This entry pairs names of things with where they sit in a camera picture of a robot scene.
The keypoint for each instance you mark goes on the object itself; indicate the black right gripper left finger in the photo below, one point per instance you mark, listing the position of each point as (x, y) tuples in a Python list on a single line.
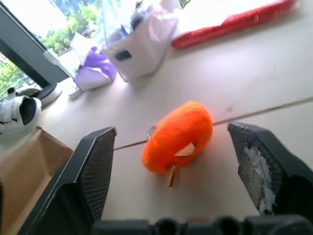
[(83, 181)]

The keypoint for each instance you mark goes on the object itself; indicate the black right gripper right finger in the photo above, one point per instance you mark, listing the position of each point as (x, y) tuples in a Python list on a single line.
[(274, 161)]

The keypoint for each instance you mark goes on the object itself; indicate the orange plush toy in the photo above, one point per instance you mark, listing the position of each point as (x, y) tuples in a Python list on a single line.
[(178, 139)]

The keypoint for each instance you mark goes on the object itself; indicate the purple and white bag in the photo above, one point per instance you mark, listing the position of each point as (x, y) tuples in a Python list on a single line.
[(95, 71)]

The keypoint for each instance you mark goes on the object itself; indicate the red plush cloth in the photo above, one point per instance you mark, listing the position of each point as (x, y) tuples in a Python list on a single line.
[(232, 24)]

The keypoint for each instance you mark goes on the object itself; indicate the white paper bag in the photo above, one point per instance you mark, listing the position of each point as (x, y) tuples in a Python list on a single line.
[(139, 49)]

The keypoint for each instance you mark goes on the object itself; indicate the brown cardboard box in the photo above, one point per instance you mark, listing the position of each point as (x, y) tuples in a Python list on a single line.
[(27, 176)]

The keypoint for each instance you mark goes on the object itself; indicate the white and black sneaker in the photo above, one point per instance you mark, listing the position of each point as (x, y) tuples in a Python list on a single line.
[(17, 112)]

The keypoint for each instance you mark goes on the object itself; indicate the round black and white base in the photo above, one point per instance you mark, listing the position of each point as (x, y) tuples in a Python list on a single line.
[(42, 91)]

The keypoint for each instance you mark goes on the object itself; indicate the dark window frame post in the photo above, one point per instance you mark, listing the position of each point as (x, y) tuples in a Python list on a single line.
[(27, 49)]

